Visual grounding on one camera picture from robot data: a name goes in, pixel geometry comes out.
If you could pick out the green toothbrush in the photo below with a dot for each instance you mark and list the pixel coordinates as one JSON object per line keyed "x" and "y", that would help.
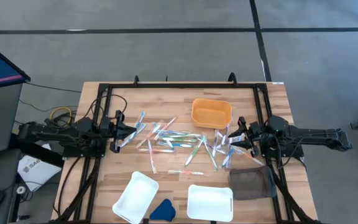
{"x": 188, "y": 135}
{"x": 182, "y": 140}
{"x": 210, "y": 154}
{"x": 194, "y": 151}

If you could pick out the dark grey mesh bin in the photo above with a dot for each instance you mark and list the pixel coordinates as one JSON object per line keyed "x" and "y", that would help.
{"x": 250, "y": 183}

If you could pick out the white plastic bin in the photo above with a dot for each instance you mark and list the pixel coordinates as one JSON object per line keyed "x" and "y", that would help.
{"x": 210, "y": 202}
{"x": 135, "y": 196}

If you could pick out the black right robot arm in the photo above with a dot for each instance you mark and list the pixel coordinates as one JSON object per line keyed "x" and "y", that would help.
{"x": 315, "y": 138}

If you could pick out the white printed paper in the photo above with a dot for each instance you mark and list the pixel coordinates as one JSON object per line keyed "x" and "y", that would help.
{"x": 37, "y": 171}

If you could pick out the orange plastic bin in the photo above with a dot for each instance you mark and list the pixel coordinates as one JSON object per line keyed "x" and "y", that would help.
{"x": 211, "y": 113}

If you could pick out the blue folded cloth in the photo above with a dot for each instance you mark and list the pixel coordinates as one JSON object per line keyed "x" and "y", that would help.
{"x": 163, "y": 211}

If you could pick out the black desk frame bar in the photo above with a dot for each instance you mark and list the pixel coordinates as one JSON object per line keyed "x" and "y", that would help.
{"x": 36, "y": 152}

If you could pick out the purple toothbrush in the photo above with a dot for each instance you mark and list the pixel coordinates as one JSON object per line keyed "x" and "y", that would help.
{"x": 235, "y": 139}

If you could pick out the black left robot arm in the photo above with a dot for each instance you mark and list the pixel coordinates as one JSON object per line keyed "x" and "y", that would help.
{"x": 57, "y": 135}

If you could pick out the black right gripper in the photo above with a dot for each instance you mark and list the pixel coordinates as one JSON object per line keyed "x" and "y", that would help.
{"x": 253, "y": 137}

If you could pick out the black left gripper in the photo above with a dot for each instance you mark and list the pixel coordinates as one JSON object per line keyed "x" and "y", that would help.
{"x": 117, "y": 130}

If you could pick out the white tape roll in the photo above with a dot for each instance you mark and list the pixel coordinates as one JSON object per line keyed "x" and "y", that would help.
{"x": 20, "y": 189}

